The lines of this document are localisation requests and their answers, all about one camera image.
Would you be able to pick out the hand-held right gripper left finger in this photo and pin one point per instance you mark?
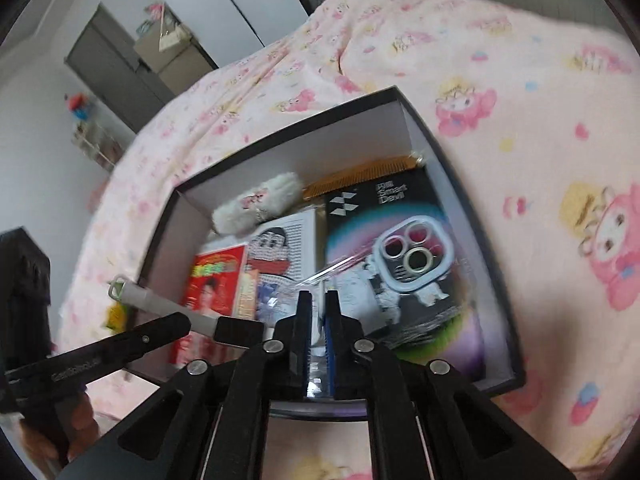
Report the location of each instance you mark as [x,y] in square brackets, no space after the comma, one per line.
[302,355]

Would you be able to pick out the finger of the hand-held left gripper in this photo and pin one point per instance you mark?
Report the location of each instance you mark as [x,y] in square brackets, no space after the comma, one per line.
[145,340]

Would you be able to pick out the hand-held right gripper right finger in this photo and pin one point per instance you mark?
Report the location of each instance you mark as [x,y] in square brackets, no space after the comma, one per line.
[329,355]

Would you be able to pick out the grey and black stick tool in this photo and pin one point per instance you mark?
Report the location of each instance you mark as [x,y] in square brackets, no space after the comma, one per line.
[160,305]

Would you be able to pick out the red printed packet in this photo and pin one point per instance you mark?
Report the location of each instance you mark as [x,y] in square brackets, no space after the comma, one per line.
[210,290]

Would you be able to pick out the black cardboard box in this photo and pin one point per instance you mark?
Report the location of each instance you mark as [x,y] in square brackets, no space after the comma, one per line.
[310,155]

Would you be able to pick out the person's left hand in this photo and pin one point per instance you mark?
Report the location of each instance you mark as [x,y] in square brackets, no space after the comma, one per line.
[85,417]

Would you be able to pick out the yellow snack packet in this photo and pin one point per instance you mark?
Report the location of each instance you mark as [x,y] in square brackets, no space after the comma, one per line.
[116,319]

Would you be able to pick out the dark phone case package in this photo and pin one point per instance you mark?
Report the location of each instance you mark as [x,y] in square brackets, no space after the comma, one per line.
[400,240]

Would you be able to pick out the white plush pouch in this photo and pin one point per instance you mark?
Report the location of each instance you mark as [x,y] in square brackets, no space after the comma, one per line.
[260,202]

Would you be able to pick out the small white rack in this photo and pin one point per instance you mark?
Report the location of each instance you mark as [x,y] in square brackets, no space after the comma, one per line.
[100,145]

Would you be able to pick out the amber comb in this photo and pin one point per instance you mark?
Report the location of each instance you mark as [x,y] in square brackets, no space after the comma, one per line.
[360,175]

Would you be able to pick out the red and blue toy figure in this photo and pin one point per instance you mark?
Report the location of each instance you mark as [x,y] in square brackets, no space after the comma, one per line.
[77,105]

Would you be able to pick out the grey door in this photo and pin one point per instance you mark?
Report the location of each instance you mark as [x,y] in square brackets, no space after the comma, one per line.
[110,60]

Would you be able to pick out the pink printed blanket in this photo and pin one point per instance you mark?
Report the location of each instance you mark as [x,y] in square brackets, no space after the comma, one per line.
[525,85]

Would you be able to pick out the white wardrobe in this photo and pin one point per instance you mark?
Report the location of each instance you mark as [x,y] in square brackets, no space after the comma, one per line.
[240,0]

